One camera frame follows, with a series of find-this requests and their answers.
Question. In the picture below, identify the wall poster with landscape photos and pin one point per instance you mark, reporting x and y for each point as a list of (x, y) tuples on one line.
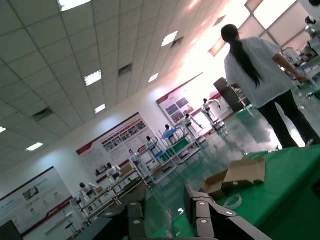
[(175, 105)]

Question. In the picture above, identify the black display on stand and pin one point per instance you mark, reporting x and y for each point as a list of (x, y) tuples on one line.
[(8, 231)]

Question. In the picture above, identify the tall white shelf rack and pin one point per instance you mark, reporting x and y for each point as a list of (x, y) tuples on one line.
[(197, 145), (150, 160)]

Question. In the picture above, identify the person in white shirt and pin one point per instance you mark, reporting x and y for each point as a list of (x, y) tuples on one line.
[(255, 65)]

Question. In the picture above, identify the wall poster with photo row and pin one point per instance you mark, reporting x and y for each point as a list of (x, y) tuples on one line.
[(117, 142)]

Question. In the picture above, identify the metal binder clip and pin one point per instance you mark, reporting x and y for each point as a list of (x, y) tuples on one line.
[(277, 147)]

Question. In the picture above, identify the green tablecloth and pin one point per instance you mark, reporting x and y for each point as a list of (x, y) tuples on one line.
[(275, 200)]

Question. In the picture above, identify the dark tall cabinet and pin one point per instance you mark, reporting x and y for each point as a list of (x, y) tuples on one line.
[(225, 92)]

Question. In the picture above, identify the white humanoid robot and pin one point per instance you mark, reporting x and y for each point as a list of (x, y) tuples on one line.
[(83, 192), (311, 30), (168, 130), (188, 122), (150, 143), (113, 172), (206, 107)]

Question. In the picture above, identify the small open cardboard box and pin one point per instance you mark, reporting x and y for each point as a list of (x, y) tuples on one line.
[(240, 172)]

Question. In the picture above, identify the white tape roll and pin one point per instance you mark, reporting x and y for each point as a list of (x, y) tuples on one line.
[(233, 202)]

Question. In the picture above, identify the white desk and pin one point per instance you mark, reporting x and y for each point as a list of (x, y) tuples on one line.
[(72, 212)]

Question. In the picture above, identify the blue plastic bin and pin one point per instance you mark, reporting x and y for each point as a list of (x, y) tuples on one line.
[(170, 133)]

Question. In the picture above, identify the brown carton on rack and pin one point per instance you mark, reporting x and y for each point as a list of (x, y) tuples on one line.
[(126, 170)]

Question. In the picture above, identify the black stool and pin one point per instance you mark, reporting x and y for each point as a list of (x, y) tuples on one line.
[(70, 226)]

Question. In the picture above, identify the low grey conveyor rack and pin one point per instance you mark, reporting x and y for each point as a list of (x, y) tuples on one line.
[(125, 181), (100, 202)]

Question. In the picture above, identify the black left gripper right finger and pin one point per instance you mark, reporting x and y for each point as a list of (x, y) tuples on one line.
[(207, 220)]

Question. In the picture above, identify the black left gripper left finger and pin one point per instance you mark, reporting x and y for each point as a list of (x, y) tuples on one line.
[(136, 225)]

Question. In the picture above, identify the wall poster with round icons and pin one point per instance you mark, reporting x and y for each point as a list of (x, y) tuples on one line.
[(37, 195)]

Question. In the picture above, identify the small green rack cloth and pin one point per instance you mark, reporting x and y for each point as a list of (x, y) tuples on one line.
[(181, 146)]

